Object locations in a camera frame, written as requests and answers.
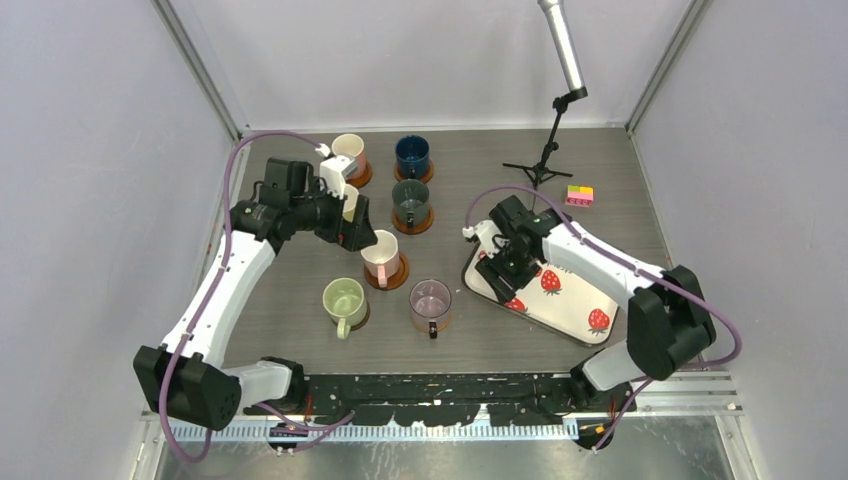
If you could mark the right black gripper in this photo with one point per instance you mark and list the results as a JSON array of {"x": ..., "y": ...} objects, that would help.
[{"x": 492, "y": 271}]

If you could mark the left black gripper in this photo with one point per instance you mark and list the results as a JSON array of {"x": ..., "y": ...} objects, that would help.
[{"x": 359, "y": 233}]

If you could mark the yellow-green handled mug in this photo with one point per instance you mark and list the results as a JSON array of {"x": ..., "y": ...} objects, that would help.
[{"x": 351, "y": 195}]

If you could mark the pink white red-handled mug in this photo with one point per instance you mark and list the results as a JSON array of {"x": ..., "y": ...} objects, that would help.
[{"x": 382, "y": 260}]

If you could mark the ridged wooden coaster four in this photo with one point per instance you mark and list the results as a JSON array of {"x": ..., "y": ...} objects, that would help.
[{"x": 424, "y": 224}]

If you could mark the ridged wooden coaster one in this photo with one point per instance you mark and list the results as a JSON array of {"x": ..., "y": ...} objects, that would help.
[{"x": 363, "y": 179}]

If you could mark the glossy amber wooden coaster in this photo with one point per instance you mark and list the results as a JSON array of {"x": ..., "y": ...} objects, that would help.
[{"x": 395, "y": 281}]

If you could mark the white strawberry serving tray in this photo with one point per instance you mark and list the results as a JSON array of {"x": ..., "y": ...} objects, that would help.
[{"x": 555, "y": 298}]

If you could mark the dark green mug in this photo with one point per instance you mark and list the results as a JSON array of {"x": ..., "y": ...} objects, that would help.
[{"x": 411, "y": 204}]

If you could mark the light green mug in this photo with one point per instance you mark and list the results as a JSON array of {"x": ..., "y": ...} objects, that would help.
[{"x": 340, "y": 298}]

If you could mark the purple mug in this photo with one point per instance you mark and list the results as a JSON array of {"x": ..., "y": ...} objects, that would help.
[{"x": 430, "y": 298}]

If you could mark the ridged wooden coaster two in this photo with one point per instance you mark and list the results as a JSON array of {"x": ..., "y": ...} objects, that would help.
[{"x": 398, "y": 174}]

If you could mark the dark blue mug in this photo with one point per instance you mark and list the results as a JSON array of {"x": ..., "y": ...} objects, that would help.
[{"x": 412, "y": 154}]

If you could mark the light orange coaster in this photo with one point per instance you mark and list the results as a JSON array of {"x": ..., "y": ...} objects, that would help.
[{"x": 429, "y": 325}]

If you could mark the dark walnut coaster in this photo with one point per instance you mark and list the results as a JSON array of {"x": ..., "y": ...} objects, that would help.
[{"x": 359, "y": 318}]

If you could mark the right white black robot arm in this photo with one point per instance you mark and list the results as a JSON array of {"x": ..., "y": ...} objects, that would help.
[{"x": 668, "y": 322}]

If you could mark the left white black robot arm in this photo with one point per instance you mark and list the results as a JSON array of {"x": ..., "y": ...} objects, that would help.
[{"x": 183, "y": 377}]

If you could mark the pink yellow green toy block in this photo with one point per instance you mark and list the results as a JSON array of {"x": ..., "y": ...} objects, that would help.
[{"x": 582, "y": 196}]

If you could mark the black tripod microphone stand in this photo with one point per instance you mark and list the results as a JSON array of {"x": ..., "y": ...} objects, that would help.
[{"x": 539, "y": 172}]

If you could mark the silver microphone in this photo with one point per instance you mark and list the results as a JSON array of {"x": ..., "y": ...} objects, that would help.
[{"x": 554, "y": 13}]

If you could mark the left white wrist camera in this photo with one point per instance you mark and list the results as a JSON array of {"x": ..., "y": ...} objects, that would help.
[{"x": 334, "y": 170}]

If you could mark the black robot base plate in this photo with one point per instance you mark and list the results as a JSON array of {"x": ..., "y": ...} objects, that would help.
[{"x": 441, "y": 400}]

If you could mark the aluminium front rail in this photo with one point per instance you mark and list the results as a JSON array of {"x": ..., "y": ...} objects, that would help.
[{"x": 684, "y": 393}]

